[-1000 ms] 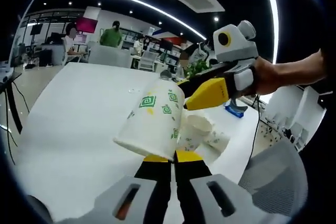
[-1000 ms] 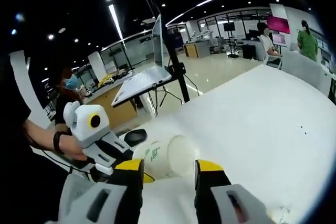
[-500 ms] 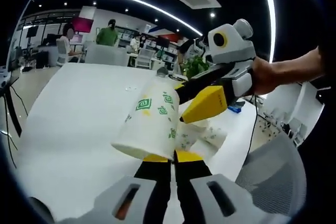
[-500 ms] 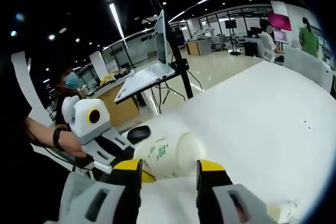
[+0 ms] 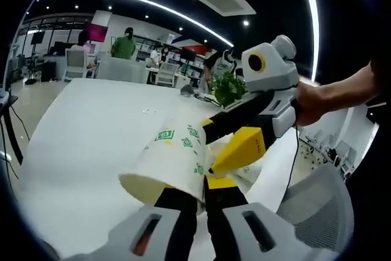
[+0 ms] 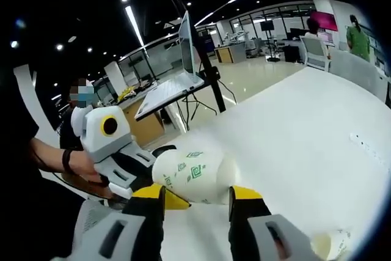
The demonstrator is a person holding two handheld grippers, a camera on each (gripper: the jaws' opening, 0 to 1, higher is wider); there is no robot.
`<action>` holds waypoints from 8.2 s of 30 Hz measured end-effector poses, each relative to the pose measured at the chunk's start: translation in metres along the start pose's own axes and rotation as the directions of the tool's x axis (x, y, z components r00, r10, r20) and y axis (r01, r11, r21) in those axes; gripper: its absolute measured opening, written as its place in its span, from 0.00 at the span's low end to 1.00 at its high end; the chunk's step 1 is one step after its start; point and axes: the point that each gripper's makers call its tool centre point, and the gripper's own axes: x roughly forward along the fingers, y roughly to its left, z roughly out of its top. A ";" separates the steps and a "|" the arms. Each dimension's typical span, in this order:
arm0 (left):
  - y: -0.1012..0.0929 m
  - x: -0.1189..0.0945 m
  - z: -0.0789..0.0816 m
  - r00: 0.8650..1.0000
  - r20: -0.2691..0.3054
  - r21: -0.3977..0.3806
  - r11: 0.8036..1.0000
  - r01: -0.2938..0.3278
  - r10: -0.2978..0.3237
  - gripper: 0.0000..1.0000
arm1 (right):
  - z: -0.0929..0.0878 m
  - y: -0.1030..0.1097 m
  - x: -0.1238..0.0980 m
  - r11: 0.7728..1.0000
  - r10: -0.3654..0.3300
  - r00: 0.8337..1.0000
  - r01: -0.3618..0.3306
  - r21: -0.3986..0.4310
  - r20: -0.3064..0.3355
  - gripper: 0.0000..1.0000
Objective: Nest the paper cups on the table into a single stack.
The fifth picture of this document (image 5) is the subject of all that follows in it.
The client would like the black stand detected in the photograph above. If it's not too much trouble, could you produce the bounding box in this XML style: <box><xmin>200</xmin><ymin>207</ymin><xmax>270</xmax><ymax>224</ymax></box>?
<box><xmin>0</xmin><ymin>88</ymin><xmax>24</xmax><ymax>166</ymax></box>

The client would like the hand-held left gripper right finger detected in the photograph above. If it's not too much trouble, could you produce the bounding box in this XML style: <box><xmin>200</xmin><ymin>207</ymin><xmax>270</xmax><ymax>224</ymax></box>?
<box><xmin>203</xmin><ymin>174</ymin><xmax>309</xmax><ymax>261</ymax></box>

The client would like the black cable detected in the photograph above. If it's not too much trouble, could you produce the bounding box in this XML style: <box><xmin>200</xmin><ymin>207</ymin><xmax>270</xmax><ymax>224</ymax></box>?
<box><xmin>285</xmin><ymin>125</ymin><xmax>302</xmax><ymax>188</ymax></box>

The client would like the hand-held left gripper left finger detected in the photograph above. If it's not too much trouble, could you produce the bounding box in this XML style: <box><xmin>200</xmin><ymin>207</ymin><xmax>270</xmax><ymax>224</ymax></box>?
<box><xmin>102</xmin><ymin>185</ymin><xmax>200</xmax><ymax>261</ymax></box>

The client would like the pink screen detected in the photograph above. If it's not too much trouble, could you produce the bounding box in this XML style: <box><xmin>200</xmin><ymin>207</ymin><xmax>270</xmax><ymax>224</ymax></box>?
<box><xmin>86</xmin><ymin>23</ymin><xmax>108</xmax><ymax>42</ymax></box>

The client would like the person's right hand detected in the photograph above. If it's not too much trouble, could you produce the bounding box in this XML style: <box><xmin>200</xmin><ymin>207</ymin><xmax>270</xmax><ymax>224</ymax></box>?
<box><xmin>294</xmin><ymin>79</ymin><xmax>340</xmax><ymax>128</ymax></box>

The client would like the ceiling air vent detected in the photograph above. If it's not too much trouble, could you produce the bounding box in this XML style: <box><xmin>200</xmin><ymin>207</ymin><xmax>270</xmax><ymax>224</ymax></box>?
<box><xmin>194</xmin><ymin>0</ymin><xmax>257</xmax><ymax>17</ymax></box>

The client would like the white paper cup green print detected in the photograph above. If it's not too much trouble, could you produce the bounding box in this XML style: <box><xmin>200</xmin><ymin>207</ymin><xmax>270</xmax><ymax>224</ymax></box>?
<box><xmin>118</xmin><ymin>117</ymin><xmax>214</xmax><ymax>216</ymax></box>

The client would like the green potted plant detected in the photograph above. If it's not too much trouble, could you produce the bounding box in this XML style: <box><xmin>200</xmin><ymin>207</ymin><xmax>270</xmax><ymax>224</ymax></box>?
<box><xmin>212</xmin><ymin>70</ymin><xmax>249</xmax><ymax>106</ymax></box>

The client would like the white office chair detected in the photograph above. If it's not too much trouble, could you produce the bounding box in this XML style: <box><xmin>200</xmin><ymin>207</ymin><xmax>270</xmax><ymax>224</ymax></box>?
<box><xmin>63</xmin><ymin>48</ymin><xmax>89</xmax><ymax>82</ymax></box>

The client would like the white table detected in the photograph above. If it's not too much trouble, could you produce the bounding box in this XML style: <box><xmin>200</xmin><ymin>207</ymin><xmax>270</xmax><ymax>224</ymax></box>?
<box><xmin>18</xmin><ymin>77</ymin><xmax>302</xmax><ymax>259</ymax></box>

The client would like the grey mesh office chair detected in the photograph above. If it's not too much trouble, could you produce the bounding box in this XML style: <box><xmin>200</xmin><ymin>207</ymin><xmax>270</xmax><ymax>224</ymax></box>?
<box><xmin>276</xmin><ymin>165</ymin><xmax>357</xmax><ymax>261</ymax></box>

